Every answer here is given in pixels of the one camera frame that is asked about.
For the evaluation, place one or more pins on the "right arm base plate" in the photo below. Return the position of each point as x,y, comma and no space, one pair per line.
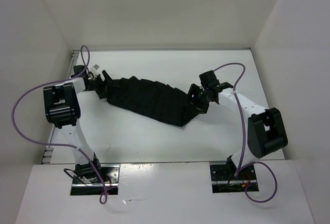
224,181

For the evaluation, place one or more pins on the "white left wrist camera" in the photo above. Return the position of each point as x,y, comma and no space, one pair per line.
94,71

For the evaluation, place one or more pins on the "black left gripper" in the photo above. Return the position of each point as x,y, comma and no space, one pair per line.
102,93

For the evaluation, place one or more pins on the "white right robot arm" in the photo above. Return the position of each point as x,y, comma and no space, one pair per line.
263,129

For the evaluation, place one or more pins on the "black skirt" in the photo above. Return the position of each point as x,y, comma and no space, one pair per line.
152,99

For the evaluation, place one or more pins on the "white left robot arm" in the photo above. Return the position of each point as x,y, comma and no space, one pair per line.
62,109

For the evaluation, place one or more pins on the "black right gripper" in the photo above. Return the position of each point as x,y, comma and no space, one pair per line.
194,89

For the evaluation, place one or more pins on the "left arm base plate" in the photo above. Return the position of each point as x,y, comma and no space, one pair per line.
91,185

